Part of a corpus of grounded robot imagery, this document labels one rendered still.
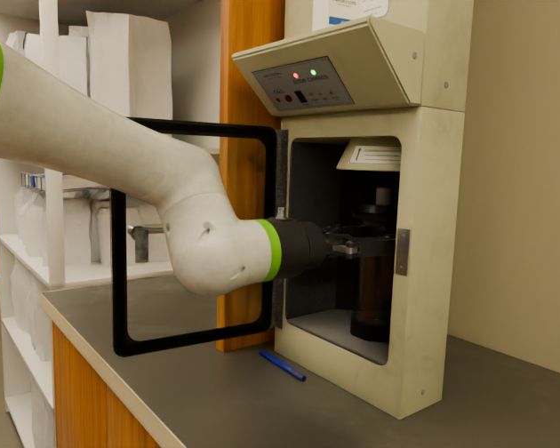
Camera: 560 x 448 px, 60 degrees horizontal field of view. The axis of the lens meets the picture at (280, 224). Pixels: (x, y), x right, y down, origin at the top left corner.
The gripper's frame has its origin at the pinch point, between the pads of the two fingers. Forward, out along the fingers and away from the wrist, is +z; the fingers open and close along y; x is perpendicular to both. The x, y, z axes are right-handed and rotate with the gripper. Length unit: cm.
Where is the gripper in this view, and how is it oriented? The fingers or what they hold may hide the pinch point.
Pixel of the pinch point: (380, 236)
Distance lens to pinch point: 89.0
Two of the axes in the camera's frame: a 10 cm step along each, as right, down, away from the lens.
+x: -0.3, 9.9, 1.4
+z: 7.9, -0.6, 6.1
